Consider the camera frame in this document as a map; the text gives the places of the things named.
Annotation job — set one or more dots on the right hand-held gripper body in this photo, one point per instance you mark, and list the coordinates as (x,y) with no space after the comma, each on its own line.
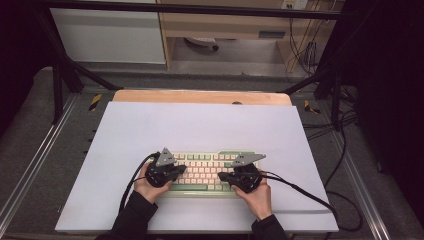
(248,178)

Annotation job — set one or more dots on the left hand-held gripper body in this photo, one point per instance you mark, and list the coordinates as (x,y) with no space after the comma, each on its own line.
(160,175)

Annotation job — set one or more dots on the pink and green keyboard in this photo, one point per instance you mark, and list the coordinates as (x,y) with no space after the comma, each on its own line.
(203,166)

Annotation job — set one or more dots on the person's left hand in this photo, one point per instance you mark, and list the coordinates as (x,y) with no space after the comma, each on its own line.
(148,191)

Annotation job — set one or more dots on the person's right hand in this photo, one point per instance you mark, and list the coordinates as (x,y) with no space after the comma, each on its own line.
(258,201)

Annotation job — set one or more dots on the white board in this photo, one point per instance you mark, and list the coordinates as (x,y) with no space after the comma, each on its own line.
(200,126)

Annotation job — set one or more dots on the wooden table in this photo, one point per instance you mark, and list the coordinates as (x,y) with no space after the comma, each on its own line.
(200,96)

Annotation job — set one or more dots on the yellow and black tape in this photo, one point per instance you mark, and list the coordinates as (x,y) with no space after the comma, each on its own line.
(310,107)
(95,102)

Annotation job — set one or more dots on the black metal stand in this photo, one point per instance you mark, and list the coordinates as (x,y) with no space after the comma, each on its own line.
(57,86)
(335,100)

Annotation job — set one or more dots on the white chair base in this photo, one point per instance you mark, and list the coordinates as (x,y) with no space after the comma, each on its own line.
(201,41)

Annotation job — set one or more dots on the light wooden desk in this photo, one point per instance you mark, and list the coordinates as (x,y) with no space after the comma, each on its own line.
(226,25)

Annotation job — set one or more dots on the white cabinet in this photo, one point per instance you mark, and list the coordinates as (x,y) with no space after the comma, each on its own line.
(106,33)

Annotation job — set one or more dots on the black metal crossbar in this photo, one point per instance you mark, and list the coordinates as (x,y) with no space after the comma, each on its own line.
(200,9)

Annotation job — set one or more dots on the black curtain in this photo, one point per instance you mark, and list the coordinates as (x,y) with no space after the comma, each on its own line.
(16,50)
(393,83)

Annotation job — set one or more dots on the aluminium rail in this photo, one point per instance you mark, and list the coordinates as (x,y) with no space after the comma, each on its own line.
(36,163)
(360,186)

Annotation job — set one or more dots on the white wall socket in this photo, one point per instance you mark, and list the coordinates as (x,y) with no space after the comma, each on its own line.
(295,4)

